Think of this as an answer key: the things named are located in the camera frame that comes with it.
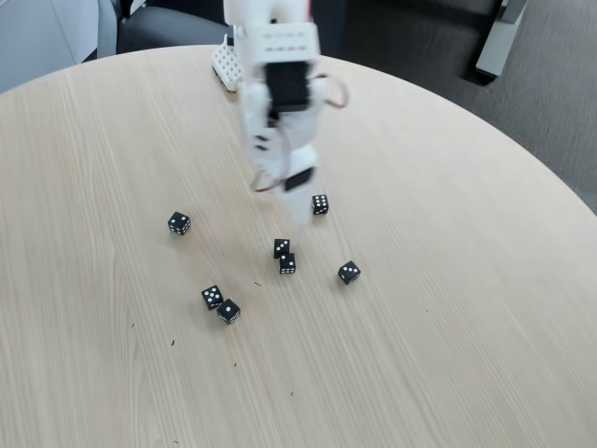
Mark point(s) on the black die with white pips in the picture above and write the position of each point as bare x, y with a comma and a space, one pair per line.
228, 312
320, 204
212, 297
287, 263
348, 272
179, 223
281, 247

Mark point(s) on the black office chair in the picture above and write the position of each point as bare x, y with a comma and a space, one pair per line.
158, 28

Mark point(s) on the grey desk leg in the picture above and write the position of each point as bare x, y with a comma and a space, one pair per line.
494, 46

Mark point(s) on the white cabinet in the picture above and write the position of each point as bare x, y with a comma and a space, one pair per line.
37, 37

